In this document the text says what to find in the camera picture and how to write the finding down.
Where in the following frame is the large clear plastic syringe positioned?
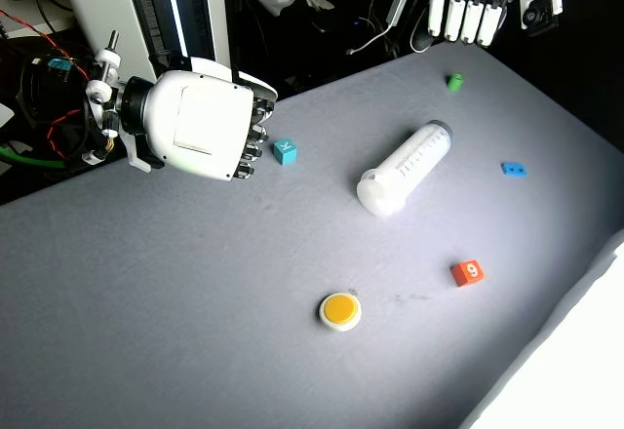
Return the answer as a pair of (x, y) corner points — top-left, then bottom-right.
(355, 119), (454, 219)

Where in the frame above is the teal letter K block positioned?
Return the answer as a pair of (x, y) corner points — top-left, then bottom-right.
(272, 137), (298, 167)

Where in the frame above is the red number cube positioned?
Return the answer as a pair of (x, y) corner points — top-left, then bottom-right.
(449, 258), (487, 289)

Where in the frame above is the white robot body column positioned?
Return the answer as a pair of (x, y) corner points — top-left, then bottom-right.
(51, 0), (231, 85)

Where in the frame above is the yellow push button white rim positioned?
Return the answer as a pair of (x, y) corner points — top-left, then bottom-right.
(318, 292), (364, 333)

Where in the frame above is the red twisted cable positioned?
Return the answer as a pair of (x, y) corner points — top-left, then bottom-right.
(0, 8), (94, 160)

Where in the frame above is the green cable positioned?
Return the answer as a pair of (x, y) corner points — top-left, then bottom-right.
(0, 144), (68, 171)

